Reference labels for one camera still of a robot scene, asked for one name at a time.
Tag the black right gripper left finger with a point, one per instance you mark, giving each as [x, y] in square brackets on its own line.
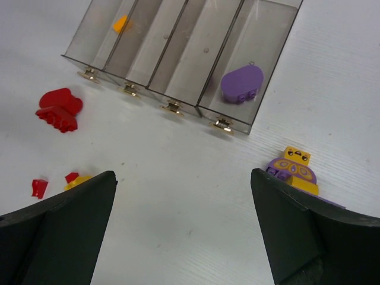
[58, 240]

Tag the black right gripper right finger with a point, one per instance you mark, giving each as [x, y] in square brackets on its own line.
[309, 240]

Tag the small red lego piece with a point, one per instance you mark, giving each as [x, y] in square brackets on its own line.
[39, 187]

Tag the yellow butterfly lego piece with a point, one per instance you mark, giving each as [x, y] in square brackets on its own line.
[76, 182]

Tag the large red lego assembly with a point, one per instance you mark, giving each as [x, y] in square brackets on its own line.
[60, 108]

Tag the small orange lego brick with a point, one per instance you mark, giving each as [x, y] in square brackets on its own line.
[123, 24]

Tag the small red lego cube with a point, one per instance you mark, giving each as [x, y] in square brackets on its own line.
[71, 177]

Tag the purple yellow lego figure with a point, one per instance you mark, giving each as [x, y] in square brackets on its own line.
[292, 167]

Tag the purple oval lego piece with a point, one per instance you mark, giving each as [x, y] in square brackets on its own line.
[242, 84]

